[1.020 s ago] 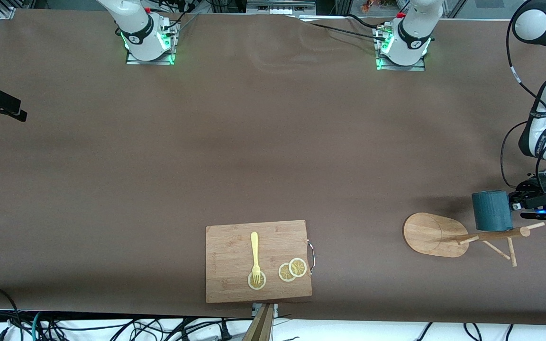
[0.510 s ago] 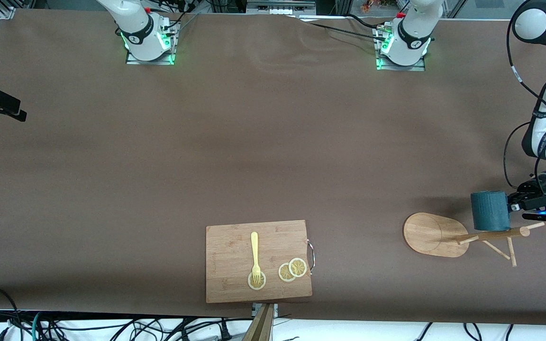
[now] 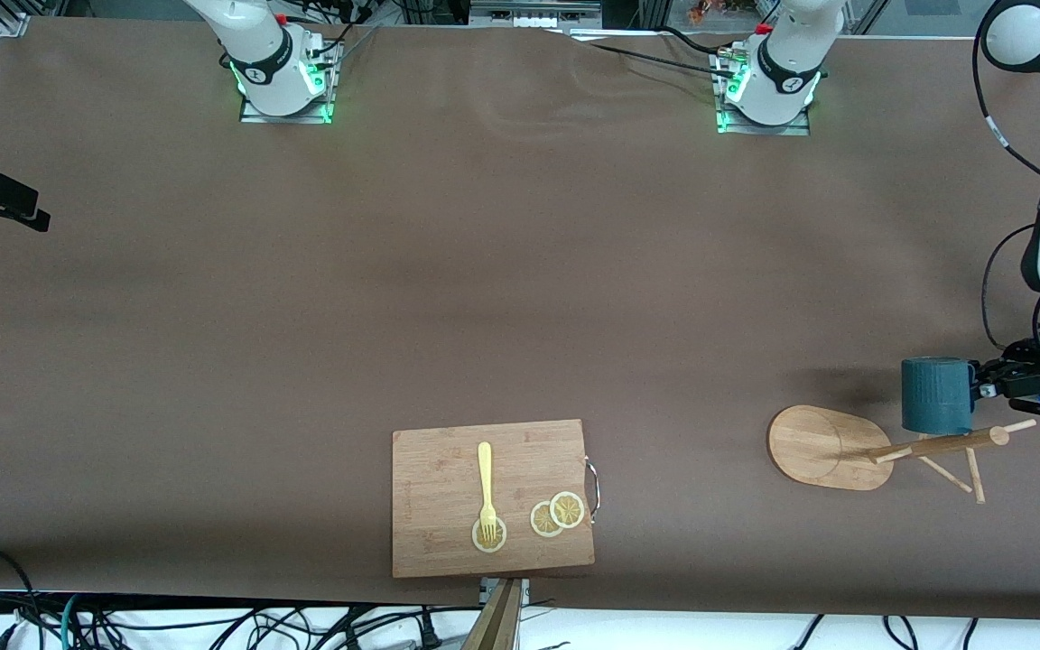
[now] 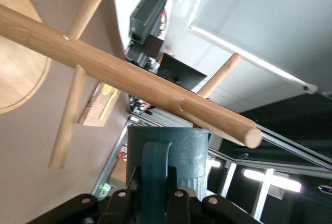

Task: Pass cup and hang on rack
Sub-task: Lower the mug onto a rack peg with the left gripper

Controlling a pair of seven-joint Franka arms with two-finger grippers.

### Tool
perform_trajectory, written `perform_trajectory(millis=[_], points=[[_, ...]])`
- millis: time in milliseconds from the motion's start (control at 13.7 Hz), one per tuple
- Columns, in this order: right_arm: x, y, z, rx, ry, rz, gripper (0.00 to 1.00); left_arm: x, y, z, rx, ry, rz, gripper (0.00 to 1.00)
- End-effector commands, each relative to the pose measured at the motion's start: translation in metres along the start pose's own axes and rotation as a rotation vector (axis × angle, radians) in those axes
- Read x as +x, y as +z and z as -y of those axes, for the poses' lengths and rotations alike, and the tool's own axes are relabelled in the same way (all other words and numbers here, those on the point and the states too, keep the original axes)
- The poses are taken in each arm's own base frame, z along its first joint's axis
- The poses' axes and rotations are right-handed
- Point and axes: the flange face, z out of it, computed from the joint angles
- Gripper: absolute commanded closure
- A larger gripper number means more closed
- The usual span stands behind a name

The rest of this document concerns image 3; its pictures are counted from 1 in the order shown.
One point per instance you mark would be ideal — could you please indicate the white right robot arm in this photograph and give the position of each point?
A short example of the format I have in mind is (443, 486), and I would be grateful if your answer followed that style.
(258, 45)

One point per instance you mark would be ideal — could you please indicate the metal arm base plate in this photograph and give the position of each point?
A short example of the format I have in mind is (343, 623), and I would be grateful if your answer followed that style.
(254, 116)
(759, 129)

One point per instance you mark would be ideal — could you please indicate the lemon slice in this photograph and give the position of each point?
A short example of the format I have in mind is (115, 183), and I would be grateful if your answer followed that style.
(489, 540)
(567, 510)
(540, 522)

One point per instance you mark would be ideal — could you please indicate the wooden post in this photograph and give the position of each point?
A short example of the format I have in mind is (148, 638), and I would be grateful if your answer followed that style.
(495, 623)

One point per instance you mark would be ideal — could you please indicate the brown table cover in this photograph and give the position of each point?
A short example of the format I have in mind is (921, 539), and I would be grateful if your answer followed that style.
(520, 271)

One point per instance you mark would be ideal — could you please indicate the wooden cutting board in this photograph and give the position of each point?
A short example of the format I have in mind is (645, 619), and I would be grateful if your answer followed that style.
(439, 506)

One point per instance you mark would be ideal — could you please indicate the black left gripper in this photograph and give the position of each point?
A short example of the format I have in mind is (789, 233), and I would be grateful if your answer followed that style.
(1036, 362)

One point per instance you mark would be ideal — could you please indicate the wooden mug rack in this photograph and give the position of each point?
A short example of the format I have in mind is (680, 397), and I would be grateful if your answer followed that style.
(827, 447)

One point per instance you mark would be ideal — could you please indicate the aluminium cell frame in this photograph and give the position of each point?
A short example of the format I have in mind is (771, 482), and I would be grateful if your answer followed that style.
(14, 20)

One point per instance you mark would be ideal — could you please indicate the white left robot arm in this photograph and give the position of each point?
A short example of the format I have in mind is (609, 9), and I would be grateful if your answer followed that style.
(791, 54)

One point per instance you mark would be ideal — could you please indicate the yellow plastic fork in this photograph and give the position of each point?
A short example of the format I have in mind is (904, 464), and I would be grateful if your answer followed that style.
(485, 469)

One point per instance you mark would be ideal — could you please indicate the small metal bracket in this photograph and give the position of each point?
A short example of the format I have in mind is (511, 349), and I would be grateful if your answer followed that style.
(520, 591)

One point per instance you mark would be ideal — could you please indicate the grey power strip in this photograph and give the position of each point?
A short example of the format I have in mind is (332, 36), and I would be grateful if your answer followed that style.
(533, 13)

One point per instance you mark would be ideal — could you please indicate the teal mug yellow inside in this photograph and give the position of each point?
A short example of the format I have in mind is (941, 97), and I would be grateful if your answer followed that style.
(935, 397)

